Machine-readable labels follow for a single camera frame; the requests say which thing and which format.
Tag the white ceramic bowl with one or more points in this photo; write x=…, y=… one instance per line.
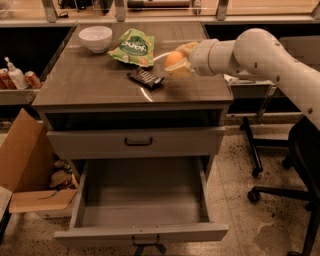
x=97, y=39

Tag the grey side shelf left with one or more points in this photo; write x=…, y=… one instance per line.
x=17, y=97

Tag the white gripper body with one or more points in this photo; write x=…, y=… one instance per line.
x=201, y=56

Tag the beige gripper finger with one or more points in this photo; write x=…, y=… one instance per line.
x=187, y=49
x=181, y=69

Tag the brown cardboard box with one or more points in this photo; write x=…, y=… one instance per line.
x=26, y=166

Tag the white pump bottle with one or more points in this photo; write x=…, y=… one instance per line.
x=16, y=75

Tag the red soda can left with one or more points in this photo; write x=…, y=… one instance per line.
x=5, y=78

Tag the grey side shelf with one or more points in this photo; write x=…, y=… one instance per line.
x=260, y=89
x=17, y=97

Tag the black office chair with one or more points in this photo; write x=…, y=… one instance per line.
x=304, y=157

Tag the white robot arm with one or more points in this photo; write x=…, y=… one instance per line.
x=255, y=55

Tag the open middle drawer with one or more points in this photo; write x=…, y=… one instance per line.
x=141, y=201

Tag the black candy bar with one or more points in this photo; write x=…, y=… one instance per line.
x=144, y=78

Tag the red soda can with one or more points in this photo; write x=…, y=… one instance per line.
x=33, y=80
x=5, y=78

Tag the orange fruit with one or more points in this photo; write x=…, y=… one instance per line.
x=173, y=58

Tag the grey drawer cabinet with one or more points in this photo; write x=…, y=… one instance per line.
x=87, y=91

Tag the green snack bag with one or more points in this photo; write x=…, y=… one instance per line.
x=135, y=47

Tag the grey side shelf right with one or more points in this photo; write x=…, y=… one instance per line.
x=260, y=89

